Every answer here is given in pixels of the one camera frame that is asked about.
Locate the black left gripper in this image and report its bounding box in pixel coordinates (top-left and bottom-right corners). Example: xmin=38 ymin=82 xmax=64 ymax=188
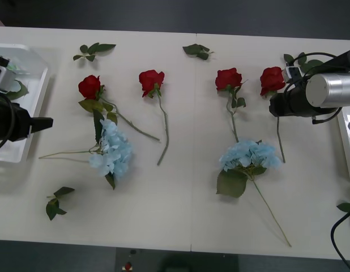
xmin=0 ymin=95 xmax=54 ymax=143

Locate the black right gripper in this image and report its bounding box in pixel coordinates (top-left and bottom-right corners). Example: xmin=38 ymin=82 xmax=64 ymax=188
xmin=269 ymin=86 xmax=300 ymax=117

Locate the red rose green stem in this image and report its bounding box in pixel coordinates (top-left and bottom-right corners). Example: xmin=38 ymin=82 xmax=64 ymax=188
xmin=78 ymin=74 xmax=161 ymax=142
xmin=215 ymin=67 xmax=248 ymax=143
xmin=259 ymin=66 xmax=287 ymax=164
xmin=138 ymin=69 xmax=170 ymax=167

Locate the pale blue flower green stem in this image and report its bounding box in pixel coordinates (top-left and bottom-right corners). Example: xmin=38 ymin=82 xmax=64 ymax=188
xmin=38 ymin=108 xmax=134 ymax=191
xmin=215 ymin=138 xmax=293 ymax=248

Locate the loose green leaf twig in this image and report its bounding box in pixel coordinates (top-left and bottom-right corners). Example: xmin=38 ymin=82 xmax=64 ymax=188
xmin=182 ymin=43 xmax=215 ymax=61
xmin=283 ymin=52 xmax=325 ymax=75
xmin=45 ymin=186 xmax=76 ymax=222
xmin=72 ymin=42 xmax=117 ymax=63

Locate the shallow white plastic box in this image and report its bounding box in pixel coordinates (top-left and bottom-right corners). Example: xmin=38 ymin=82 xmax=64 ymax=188
xmin=0 ymin=42 xmax=53 ymax=164
xmin=337 ymin=107 xmax=350 ymax=182

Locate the dark robot torso base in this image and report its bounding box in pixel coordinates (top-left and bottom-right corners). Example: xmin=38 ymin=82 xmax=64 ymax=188
xmin=115 ymin=246 xmax=240 ymax=272

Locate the black cable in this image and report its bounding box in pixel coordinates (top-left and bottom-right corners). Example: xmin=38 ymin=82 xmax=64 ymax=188
xmin=330 ymin=202 xmax=350 ymax=272

